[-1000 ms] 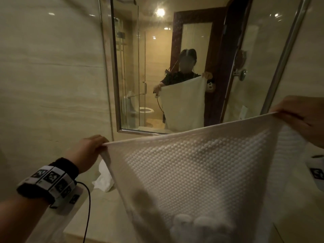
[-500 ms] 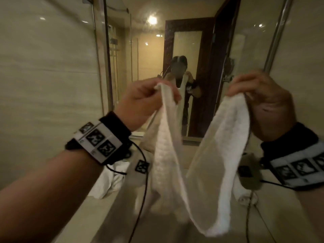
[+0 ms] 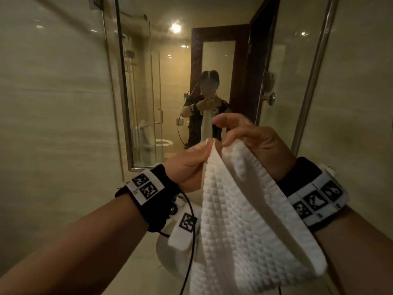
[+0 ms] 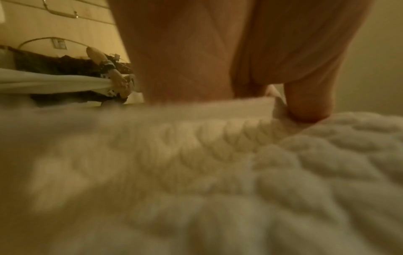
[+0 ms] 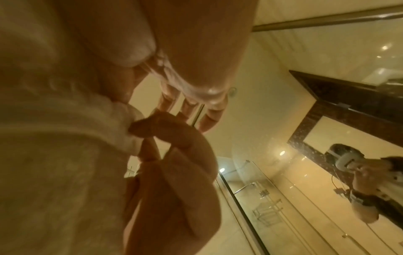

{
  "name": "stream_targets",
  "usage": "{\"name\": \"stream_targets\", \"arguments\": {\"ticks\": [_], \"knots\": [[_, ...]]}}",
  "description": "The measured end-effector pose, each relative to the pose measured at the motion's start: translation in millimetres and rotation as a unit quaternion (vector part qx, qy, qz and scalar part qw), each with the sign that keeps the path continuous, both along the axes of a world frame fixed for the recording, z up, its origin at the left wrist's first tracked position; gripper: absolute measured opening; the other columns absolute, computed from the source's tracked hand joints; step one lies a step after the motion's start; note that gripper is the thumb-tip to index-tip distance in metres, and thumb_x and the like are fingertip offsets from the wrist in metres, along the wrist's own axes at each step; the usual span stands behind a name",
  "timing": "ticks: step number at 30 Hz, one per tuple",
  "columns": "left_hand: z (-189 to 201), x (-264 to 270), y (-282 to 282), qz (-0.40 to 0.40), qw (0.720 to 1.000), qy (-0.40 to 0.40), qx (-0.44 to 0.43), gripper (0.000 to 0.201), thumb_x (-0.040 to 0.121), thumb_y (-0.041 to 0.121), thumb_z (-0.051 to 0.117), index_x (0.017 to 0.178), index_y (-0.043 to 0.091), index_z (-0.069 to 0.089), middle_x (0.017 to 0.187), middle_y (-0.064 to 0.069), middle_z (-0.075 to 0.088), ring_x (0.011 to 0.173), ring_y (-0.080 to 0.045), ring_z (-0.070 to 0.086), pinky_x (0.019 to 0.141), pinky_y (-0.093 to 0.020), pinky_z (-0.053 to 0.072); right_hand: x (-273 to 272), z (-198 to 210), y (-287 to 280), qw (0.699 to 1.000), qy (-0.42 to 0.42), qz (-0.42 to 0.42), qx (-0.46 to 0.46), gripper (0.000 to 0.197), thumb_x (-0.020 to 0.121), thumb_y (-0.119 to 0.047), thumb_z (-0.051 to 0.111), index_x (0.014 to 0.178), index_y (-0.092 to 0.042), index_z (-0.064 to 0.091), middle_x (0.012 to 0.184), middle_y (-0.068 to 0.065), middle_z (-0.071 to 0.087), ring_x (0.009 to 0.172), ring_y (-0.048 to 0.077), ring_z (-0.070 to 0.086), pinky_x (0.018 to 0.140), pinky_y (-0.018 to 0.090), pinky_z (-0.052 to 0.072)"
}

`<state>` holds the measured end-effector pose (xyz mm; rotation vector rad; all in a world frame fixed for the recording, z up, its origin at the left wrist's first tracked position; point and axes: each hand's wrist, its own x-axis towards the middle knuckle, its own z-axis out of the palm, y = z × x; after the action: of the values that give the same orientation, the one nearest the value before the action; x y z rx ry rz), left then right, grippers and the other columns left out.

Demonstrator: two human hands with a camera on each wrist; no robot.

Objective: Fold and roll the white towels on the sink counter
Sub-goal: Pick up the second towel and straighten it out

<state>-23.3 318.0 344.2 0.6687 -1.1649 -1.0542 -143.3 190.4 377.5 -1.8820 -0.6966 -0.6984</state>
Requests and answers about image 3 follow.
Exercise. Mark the person's right hand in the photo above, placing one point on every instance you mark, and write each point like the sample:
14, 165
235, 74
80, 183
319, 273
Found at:
267, 144

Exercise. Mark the person's left hand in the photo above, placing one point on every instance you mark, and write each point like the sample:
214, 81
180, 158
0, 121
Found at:
190, 172

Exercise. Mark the white waffle towel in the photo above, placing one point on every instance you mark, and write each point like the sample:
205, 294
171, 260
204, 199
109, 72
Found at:
245, 227

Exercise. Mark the white patterned sink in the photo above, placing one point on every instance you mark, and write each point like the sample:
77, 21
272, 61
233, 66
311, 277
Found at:
172, 261

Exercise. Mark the person's right forearm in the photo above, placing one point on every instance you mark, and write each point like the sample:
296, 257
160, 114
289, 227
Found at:
359, 258

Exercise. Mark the person's left forearm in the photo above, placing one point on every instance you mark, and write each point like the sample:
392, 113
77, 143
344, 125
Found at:
67, 248

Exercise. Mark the black left wristband white tags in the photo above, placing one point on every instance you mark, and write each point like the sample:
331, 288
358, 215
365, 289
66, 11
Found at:
150, 193

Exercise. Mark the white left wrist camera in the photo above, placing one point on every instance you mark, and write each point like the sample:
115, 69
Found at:
184, 230

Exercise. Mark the metal framed wall mirror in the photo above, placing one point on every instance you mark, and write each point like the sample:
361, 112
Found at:
172, 89

